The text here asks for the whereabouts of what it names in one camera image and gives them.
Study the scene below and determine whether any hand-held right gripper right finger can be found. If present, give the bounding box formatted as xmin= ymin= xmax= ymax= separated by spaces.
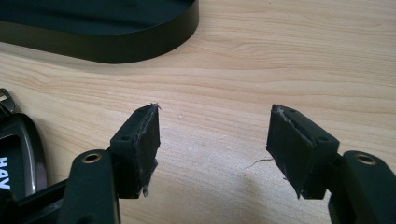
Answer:
xmin=265 ymin=104 xmax=341 ymax=201

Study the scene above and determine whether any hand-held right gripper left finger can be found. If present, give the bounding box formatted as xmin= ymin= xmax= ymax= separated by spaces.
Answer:
xmin=106 ymin=103 xmax=162 ymax=200

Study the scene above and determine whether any black car key fob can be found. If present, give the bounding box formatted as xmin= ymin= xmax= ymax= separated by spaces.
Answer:
xmin=0 ymin=111 xmax=50 ymax=202

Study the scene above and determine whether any black oval tray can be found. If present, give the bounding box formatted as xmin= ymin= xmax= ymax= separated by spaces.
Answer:
xmin=0 ymin=0 xmax=200 ymax=64

